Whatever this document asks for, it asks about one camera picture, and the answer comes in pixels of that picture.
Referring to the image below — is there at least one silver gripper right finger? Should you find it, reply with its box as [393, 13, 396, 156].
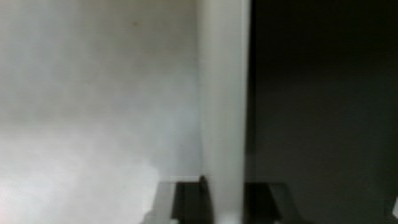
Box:
[243, 182, 313, 224]

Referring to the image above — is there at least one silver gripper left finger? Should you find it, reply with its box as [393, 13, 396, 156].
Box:
[140, 176, 213, 224]

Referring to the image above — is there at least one white desk top tray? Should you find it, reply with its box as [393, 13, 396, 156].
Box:
[0, 0, 250, 224]

